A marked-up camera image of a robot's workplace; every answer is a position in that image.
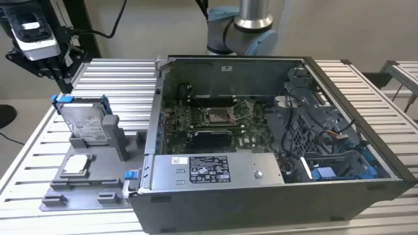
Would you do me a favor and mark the hard disk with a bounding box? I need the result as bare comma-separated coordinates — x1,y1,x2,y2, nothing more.
51,94,114,144

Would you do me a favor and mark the grey metal disk bay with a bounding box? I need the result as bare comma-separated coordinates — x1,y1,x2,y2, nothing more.
266,67,360,157

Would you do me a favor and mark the black chair base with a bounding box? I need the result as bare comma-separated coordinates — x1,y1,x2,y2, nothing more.
0,104,18,128

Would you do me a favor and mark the silver case hinge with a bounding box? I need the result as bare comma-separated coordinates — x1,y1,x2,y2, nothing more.
154,55,174,72

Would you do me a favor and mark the silver CPU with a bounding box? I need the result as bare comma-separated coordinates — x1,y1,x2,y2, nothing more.
63,155,91,174

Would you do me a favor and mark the grey parts rack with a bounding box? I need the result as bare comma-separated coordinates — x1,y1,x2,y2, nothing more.
39,115,149,212

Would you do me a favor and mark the blue silver case latch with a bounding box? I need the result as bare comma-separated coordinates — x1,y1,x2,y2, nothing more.
122,168,147,198

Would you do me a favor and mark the black RAM slot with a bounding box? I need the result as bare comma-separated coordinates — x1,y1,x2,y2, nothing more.
187,94,238,105
187,123,246,130

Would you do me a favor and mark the CPU socket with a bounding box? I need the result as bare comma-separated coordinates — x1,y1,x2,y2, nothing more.
205,106,234,125

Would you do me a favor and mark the black graphics card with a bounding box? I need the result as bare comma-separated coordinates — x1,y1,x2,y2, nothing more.
193,130,235,150

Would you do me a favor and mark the metal socket cover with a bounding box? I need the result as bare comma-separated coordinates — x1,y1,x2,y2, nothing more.
230,101,255,120

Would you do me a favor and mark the green motherboard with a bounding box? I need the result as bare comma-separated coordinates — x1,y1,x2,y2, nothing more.
162,96,285,157

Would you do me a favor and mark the silver power supply unit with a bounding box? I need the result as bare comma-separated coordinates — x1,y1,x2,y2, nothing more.
151,153,286,191

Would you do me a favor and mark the black open PC case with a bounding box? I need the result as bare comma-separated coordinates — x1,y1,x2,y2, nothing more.
129,54,418,233

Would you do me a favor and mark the slatted metal side table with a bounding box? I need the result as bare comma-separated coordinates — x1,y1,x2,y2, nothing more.
380,60,418,98

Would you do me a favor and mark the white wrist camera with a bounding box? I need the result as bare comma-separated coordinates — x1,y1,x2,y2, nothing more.
12,14,62,61

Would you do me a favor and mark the black frame post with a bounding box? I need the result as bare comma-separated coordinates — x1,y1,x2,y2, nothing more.
42,0,103,94

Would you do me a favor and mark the black camera cable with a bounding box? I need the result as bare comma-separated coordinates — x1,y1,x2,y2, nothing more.
60,0,129,39

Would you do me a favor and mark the black floor cable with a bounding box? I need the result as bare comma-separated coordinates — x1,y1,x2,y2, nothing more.
0,132,27,145

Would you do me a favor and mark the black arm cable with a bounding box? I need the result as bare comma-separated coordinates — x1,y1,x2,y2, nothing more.
195,0,211,18

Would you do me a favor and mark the black wire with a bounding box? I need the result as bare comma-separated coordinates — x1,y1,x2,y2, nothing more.
317,129,341,153

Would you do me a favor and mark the yellow red wire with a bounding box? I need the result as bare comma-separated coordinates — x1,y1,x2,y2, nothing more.
326,131,348,142

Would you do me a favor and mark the blue disk bay bracket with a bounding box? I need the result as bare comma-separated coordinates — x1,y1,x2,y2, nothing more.
312,166,338,181

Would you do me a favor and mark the blue wire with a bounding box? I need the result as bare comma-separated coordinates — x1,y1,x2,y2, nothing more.
338,141,373,160

